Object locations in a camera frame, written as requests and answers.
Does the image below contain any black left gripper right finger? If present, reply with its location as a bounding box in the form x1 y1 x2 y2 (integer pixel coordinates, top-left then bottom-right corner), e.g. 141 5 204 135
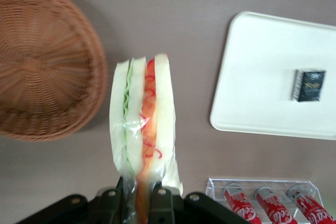
149 181 182 224

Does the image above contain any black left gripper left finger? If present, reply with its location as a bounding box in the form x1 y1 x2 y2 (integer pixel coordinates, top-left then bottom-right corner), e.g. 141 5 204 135
97 176 124 224

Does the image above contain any triangle sandwich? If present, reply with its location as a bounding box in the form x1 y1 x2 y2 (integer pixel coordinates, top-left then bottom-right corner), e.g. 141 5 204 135
109 52 184 224

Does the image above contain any brown round wicker basket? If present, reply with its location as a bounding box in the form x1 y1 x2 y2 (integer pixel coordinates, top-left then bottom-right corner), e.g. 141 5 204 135
0 0 109 142

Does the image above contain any beige plastic tray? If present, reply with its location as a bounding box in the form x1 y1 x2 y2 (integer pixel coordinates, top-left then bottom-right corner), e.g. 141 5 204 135
209 10 336 141

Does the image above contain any clear acrylic bottle rack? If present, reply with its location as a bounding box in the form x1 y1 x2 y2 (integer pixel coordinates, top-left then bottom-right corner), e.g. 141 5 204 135
205 177 336 224

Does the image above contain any red cola bottle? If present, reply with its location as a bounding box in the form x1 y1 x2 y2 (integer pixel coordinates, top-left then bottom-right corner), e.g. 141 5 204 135
224 183 257 224
287 185 336 224
254 185 299 224

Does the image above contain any small black box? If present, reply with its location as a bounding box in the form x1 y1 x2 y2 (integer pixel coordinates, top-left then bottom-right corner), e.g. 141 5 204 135
290 68 327 103

